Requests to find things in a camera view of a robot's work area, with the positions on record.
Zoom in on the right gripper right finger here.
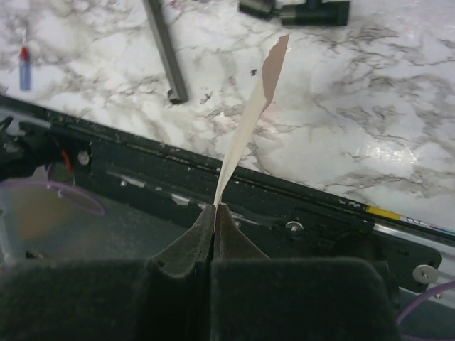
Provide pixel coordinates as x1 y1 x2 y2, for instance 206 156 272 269
212 204 269 340

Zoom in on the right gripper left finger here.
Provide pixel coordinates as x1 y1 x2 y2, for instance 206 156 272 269
147 205 216 340

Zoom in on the brown paper letter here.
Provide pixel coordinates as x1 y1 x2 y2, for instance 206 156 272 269
213 34 289 206

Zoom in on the black metal T bar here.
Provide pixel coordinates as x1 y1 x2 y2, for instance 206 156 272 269
143 0 188 104

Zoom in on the black pipe tee fitting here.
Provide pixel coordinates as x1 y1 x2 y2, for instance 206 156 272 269
238 0 350 27

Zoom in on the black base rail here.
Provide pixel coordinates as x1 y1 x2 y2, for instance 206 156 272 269
1 96 449 293

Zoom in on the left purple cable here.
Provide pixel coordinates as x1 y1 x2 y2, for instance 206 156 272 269
0 163 107 216

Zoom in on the purple cable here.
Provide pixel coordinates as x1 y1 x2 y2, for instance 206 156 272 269
0 163 107 216
396 279 455 331

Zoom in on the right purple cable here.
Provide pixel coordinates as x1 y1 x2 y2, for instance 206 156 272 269
396 279 455 331

